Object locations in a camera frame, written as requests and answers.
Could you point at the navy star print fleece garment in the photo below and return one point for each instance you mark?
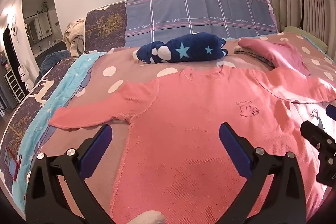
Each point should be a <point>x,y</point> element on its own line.
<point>194,52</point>

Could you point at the beige clothes pile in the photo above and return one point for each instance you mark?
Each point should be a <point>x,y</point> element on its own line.
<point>74,37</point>

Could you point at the white shelf rack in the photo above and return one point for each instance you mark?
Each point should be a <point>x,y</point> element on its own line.
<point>14,87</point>

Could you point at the pink long-sleeve shirt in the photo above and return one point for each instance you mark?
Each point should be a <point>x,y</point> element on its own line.
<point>189,113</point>

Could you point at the black television screen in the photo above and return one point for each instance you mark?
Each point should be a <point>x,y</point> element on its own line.
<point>9,50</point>

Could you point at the dark tree print pillow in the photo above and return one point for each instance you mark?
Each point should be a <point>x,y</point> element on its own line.
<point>105,27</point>

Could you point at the framed wall mirror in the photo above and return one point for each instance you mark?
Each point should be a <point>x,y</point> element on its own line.
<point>39,27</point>

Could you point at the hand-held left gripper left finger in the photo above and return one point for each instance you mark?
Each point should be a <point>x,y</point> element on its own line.
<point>95,145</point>

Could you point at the white wall ornament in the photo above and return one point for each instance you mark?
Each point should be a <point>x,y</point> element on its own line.
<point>14,28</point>

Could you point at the dark blue fleece blanket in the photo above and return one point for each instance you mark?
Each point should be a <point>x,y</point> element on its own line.
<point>52,61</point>

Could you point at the light green pillow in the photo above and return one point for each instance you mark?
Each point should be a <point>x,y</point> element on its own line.
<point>309,35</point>

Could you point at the white cat figurine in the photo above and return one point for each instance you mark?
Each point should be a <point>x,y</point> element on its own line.
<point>25,77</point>

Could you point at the patchwork deer print bed cover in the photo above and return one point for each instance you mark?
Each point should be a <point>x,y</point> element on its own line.
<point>86,78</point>

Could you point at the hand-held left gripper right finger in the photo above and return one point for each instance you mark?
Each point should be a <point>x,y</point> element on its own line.
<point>236,148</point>

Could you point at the blue plaid pillow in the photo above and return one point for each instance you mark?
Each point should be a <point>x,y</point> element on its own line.
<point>183,11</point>

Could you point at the person's leg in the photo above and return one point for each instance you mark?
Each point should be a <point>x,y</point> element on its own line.
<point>148,218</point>

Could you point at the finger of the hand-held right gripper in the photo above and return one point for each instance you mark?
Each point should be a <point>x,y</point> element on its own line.
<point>312,132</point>

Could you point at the folded pink garment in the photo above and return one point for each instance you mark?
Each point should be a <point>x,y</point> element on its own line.
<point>262,49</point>

